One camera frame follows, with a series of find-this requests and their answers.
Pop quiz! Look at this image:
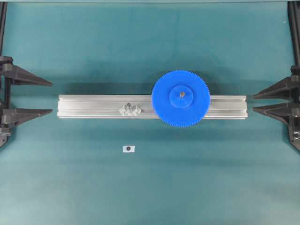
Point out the white marker sticker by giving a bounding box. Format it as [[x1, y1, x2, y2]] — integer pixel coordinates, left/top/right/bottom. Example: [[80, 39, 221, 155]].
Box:
[[123, 145, 135, 153]]

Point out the black frame rail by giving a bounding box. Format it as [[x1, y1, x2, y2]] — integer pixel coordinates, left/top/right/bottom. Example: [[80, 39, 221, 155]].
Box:
[[287, 0, 300, 66], [0, 1, 8, 55]]

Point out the black right frame rail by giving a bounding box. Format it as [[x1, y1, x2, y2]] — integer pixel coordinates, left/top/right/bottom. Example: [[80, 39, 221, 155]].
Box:
[[287, 0, 300, 66]]

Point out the aluminium extrusion rail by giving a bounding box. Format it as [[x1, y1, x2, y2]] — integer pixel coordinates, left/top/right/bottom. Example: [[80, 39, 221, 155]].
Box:
[[57, 95, 248, 120]]

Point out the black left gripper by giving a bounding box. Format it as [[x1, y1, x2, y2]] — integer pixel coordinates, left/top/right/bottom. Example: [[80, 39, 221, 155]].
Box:
[[0, 56, 53, 148]]

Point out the black left frame rail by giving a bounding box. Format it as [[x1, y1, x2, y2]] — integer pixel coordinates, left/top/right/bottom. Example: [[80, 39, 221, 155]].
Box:
[[0, 1, 8, 55]]

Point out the clear left shaft bracket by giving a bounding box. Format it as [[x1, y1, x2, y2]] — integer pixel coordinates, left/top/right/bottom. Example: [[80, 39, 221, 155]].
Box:
[[119, 105, 142, 116]]

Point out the large blue plastic gear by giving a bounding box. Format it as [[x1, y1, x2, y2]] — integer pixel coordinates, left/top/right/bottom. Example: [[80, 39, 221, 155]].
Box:
[[151, 70, 210, 128]]

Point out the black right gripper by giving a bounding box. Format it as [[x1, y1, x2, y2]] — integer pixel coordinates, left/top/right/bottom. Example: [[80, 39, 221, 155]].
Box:
[[253, 66, 300, 150]]

